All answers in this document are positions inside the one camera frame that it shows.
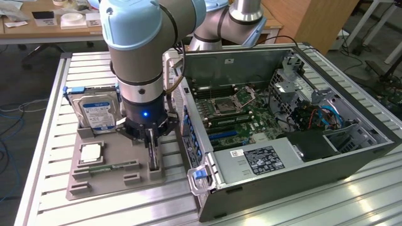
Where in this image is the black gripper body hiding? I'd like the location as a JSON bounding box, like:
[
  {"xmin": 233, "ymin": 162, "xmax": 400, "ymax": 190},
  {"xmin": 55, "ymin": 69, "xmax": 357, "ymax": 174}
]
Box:
[{"xmin": 121, "ymin": 95, "xmax": 170, "ymax": 130}]

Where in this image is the green graphics card metal bracket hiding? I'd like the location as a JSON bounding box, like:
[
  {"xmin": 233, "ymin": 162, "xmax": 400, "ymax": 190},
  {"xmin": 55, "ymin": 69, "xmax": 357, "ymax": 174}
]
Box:
[{"xmin": 146, "ymin": 128, "xmax": 161, "ymax": 172}]

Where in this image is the hard disk blue caddy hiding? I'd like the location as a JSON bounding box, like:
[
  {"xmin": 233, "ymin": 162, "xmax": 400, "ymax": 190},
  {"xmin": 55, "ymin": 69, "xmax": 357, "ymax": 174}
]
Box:
[{"xmin": 62, "ymin": 86, "xmax": 123, "ymax": 136}]

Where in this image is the silver CPU chip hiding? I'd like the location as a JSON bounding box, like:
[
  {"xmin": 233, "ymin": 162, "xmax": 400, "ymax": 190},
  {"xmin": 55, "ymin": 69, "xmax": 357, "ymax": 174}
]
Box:
[{"xmin": 78, "ymin": 145, "xmax": 102, "ymax": 165}]

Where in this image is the blue expansion slot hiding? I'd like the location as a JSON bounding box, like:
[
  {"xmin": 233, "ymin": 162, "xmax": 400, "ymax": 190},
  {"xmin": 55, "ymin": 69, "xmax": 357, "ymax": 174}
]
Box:
[{"xmin": 209, "ymin": 130, "xmax": 240, "ymax": 140}]

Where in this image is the bare green RAM stick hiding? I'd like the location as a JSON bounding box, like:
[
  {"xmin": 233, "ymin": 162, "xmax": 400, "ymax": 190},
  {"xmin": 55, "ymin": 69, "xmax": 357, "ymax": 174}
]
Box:
[{"xmin": 87, "ymin": 162, "xmax": 126, "ymax": 176}]

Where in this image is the RAM stick with white labels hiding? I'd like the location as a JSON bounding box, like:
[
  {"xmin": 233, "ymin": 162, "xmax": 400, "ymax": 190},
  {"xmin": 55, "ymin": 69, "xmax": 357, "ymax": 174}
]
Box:
[{"xmin": 206, "ymin": 113, "xmax": 254, "ymax": 126}]

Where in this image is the metal CPU socket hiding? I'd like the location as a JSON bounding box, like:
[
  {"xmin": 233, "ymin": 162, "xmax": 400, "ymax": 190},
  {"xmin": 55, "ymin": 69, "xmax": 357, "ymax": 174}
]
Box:
[{"xmin": 213, "ymin": 97, "xmax": 244, "ymax": 116}]

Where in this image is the grey parts rack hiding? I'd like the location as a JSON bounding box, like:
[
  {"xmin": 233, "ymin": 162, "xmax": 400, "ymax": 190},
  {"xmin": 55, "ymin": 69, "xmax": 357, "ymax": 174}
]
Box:
[{"xmin": 65, "ymin": 122, "xmax": 170, "ymax": 202}]

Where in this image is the grey power supply unit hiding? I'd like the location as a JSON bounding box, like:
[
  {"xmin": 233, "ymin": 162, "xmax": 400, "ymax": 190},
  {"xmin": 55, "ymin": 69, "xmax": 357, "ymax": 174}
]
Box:
[{"xmin": 206, "ymin": 137, "xmax": 306, "ymax": 186}]

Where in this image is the metal socket cover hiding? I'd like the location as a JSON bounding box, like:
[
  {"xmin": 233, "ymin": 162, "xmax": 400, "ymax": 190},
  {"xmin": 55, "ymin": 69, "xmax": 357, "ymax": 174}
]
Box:
[{"xmin": 231, "ymin": 85, "xmax": 256, "ymax": 107}]

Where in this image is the green motherboard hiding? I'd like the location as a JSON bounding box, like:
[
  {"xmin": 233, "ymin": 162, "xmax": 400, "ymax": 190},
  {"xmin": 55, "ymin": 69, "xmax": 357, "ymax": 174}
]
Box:
[{"xmin": 187, "ymin": 77, "xmax": 292, "ymax": 153}]

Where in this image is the perforated metal drive cage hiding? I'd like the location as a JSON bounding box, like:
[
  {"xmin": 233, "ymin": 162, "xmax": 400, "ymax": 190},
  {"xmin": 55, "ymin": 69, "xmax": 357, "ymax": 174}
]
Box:
[{"xmin": 269, "ymin": 68, "xmax": 318, "ymax": 118}]

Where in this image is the plain white box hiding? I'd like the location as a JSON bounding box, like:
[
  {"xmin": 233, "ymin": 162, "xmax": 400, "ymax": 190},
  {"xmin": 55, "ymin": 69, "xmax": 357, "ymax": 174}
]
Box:
[{"xmin": 85, "ymin": 12, "xmax": 105, "ymax": 27}]

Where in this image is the white box with tape roll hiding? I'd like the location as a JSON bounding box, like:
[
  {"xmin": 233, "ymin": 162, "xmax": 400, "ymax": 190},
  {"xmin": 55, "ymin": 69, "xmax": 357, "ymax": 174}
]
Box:
[{"xmin": 59, "ymin": 13, "xmax": 89, "ymax": 31}]

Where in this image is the black open PC case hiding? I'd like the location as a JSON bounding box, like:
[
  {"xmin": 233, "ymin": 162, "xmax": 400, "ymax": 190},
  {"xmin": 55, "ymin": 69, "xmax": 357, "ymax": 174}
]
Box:
[{"xmin": 165, "ymin": 42, "xmax": 402, "ymax": 223}]

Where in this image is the wooden desk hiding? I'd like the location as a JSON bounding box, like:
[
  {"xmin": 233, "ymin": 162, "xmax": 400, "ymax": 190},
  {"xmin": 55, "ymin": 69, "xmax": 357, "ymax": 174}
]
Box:
[{"xmin": 0, "ymin": 0, "xmax": 284, "ymax": 46}]

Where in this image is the white box black top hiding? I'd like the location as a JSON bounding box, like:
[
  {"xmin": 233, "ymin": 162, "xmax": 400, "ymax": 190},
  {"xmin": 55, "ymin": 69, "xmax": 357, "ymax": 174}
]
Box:
[{"xmin": 31, "ymin": 11, "xmax": 58, "ymax": 27}]

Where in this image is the metal disk bay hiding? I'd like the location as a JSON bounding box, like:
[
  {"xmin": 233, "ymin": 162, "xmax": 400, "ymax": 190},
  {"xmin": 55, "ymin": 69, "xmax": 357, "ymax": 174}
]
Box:
[{"xmin": 322, "ymin": 122, "xmax": 384, "ymax": 154}]

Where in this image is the clear plastic bag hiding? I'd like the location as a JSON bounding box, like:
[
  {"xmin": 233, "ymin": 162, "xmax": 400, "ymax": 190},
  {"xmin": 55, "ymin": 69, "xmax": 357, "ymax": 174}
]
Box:
[{"xmin": 0, "ymin": 0, "xmax": 32, "ymax": 22}]

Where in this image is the wooden cabinet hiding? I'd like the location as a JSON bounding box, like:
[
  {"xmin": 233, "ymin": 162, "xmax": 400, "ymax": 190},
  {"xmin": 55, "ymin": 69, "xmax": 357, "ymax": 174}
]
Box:
[{"xmin": 265, "ymin": 0, "xmax": 361, "ymax": 55}]

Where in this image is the black floor stand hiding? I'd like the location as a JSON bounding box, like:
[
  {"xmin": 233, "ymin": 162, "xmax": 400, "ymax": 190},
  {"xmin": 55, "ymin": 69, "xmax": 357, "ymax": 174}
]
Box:
[{"xmin": 364, "ymin": 60, "xmax": 402, "ymax": 95}]

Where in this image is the white floor cable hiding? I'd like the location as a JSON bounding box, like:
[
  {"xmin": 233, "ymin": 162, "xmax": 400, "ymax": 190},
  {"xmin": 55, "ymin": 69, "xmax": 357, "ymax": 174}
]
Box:
[{"xmin": 0, "ymin": 100, "xmax": 49, "ymax": 113}]

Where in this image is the blue floor cable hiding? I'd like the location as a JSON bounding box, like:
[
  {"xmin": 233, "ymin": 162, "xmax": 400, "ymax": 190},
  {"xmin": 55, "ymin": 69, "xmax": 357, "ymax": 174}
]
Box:
[{"xmin": 0, "ymin": 110, "xmax": 27, "ymax": 203}]

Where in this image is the thin red wire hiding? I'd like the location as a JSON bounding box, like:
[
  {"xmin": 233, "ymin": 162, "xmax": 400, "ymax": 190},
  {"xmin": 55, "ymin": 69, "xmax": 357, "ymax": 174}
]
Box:
[{"xmin": 308, "ymin": 107, "xmax": 317, "ymax": 129}]

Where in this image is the blue SATA wire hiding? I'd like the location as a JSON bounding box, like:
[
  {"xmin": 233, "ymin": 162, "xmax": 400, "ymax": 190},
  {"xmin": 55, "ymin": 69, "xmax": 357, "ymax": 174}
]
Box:
[{"xmin": 317, "ymin": 105, "xmax": 344, "ymax": 129}]

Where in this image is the long black cable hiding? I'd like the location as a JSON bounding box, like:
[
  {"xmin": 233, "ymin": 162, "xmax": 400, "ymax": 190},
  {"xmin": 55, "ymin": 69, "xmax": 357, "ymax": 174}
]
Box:
[{"xmin": 252, "ymin": 35, "xmax": 318, "ymax": 54}]

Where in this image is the white desk frame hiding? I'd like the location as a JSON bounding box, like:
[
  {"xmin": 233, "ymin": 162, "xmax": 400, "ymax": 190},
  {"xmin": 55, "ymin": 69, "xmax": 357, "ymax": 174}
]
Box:
[{"xmin": 344, "ymin": 0, "xmax": 402, "ymax": 64}]

